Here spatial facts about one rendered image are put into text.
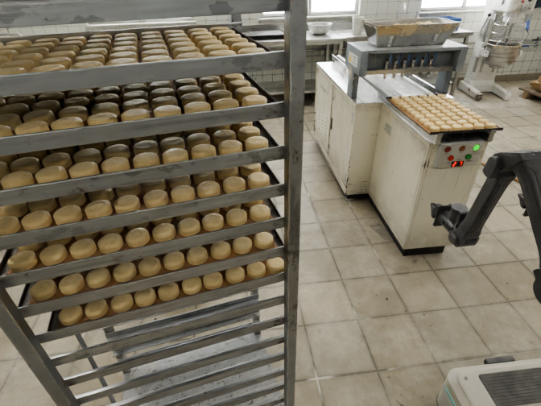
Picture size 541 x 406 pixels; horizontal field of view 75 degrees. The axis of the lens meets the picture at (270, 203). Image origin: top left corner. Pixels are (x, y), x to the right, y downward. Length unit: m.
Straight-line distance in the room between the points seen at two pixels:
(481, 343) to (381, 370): 0.57
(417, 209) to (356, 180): 0.73
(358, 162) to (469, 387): 1.68
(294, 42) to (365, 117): 2.04
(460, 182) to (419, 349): 0.96
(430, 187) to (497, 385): 1.04
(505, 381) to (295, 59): 1.52
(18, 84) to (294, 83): 0.43
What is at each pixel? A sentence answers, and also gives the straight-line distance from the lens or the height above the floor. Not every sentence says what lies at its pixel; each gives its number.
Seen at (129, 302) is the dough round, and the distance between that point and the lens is 0.95.
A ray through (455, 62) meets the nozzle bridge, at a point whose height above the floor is 1.08.
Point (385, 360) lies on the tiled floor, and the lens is 2.00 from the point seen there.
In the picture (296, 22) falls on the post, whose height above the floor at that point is 1.56.
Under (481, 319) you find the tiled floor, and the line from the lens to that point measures 2.35.
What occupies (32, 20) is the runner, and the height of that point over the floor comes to 1.58.
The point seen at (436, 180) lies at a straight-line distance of 2.22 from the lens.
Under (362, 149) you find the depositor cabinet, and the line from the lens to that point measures 2.75.
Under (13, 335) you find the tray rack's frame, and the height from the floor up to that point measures 1.02.
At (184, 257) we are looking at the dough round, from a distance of 0.91.
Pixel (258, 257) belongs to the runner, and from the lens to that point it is 0.86.
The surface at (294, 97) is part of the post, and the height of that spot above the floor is 1.44.
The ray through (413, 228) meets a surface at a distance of 2.37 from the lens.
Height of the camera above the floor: 1.64
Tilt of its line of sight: 34 degrees down
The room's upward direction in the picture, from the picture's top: 2 degrees counter-clockwise
